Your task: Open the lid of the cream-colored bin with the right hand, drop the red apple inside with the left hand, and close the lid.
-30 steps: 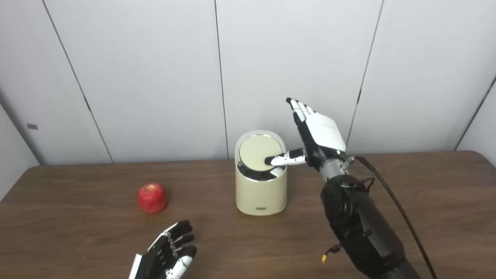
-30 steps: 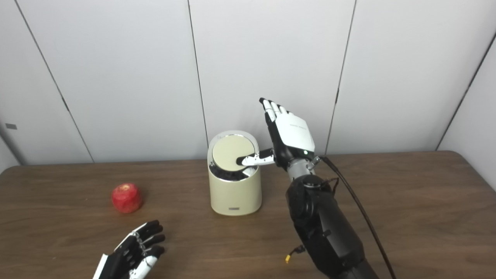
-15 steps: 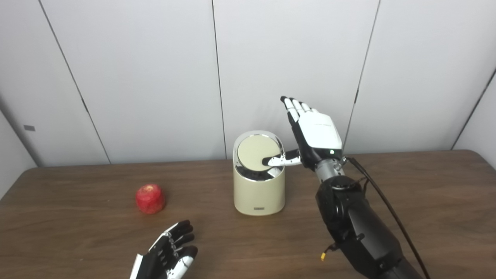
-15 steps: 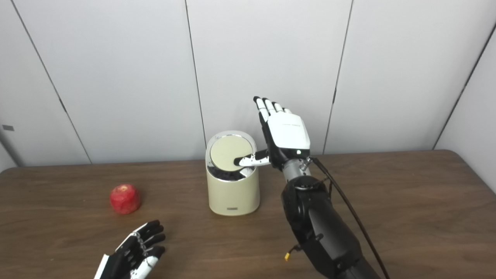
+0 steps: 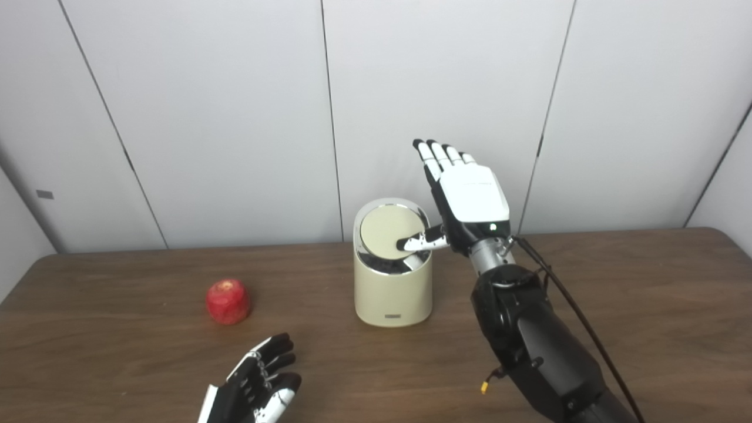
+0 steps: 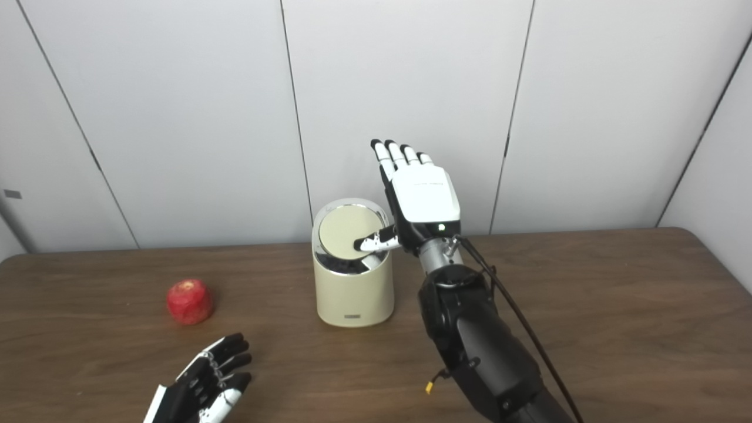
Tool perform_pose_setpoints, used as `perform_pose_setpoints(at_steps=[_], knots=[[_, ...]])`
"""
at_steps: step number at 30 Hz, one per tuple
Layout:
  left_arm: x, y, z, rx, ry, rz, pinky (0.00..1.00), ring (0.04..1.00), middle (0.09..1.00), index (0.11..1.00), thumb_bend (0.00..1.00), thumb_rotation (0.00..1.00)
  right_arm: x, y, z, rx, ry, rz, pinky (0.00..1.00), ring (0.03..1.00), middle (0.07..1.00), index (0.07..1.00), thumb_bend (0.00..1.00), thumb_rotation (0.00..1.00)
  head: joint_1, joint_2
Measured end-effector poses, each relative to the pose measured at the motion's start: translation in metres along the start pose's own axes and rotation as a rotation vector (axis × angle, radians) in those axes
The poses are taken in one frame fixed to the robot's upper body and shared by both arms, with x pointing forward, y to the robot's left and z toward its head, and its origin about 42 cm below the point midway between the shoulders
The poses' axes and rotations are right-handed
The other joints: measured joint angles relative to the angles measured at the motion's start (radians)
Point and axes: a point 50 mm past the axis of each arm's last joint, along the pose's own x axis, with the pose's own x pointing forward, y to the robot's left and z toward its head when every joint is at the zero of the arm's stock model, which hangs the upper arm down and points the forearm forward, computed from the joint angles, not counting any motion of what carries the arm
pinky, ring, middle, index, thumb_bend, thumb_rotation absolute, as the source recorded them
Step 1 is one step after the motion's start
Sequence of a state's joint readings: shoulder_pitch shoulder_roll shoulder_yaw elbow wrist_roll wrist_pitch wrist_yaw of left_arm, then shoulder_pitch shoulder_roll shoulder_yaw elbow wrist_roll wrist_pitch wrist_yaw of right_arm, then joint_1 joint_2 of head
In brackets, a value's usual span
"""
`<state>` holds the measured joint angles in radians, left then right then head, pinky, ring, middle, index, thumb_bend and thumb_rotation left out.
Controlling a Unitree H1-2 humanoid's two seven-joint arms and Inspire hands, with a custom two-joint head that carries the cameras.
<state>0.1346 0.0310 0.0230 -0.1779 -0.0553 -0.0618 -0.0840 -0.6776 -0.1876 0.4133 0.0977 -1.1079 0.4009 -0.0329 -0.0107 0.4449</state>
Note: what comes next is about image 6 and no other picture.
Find round cream bin lid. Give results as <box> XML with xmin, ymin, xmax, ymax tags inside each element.
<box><xmin>318</xmin><ymin>204</ymin><xmax>385</xmax><ymax>259</ymax></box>

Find red apple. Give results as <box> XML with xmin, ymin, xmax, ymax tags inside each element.
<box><xmin>166</xmin><ymin>278</ymin><xmax>214</xmax><ymax>325</ymax></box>

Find cream-colored bin body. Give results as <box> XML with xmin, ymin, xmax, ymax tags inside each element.
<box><xmin>312</xmin><ymin>198</ymin><xmax>395</xmax><ymax>328</ymax></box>

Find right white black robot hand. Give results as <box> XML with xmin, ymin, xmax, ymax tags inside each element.
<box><xmin>354</xmin><ymin>139</ymin><xmax>462</xmax><ymax>254</ymax></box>

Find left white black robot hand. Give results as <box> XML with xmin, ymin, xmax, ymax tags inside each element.
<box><xmin>143</xmin><ymin>333</ymin><xmax>253</xmax><ymax>423</ymax></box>

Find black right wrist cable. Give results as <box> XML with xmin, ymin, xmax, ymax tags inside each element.
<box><xmin>455</xmin><ymin>235</ymin><xmax>585</xmax><ymax>423</ymax></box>

